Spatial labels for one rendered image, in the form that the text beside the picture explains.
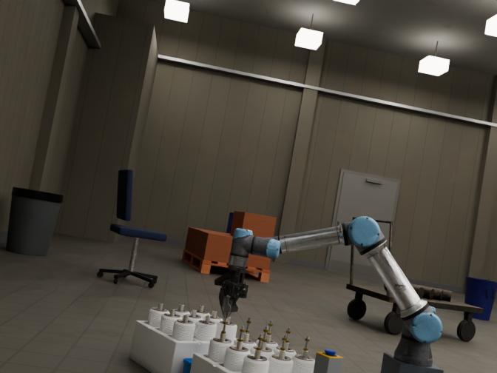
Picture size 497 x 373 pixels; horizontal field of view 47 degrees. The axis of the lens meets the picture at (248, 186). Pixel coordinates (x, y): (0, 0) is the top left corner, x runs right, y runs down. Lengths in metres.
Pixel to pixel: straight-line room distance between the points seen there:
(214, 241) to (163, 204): 4.69
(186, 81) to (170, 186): 2.19
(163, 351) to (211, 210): 9.33
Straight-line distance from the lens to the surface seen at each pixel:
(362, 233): 2.23
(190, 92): 12.08
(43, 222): 6.38
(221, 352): 2.34
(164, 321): 2.70
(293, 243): 2.39
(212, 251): 7.27
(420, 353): 2.44
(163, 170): 11.86
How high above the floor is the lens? 0.74
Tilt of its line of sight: 3 degrees up
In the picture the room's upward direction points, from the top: 10 degrees clockwise
